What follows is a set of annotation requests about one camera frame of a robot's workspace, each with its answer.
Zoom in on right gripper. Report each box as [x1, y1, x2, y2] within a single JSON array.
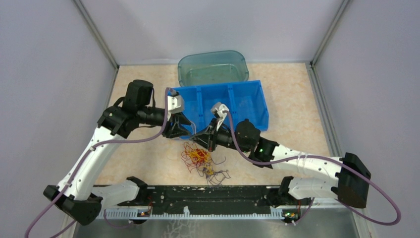
[[190, 118, 250, 153]]

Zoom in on coloured cable pile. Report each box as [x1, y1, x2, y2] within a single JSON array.
[[180, 141, 231, 185]]

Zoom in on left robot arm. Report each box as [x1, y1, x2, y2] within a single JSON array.
[[44, 80, 190, 226]]

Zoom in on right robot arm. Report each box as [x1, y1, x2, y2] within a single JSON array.
[[192, 119, 371, 208]]

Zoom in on blue three-compartment bin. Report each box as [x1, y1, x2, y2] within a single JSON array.
[[174, 80, 269, 132]]

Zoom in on teal translucent plastic tub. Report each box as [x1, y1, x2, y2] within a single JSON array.
[[177, 50, 249, 87]]

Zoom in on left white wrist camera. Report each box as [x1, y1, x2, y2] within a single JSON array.
[[167, 95, 185, 115]]

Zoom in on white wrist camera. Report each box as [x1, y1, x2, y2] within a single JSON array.
[[211, 102, 229, 131], [167, 95, 185, 115]]

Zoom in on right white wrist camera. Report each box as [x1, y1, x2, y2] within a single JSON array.
[[211, 102, 229, 131]]

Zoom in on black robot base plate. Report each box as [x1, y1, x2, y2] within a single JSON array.
[[119, 185, 310, 215]]

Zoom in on white slotted cable duct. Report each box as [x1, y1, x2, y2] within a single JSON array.
[[97, 209, 285, 220]]

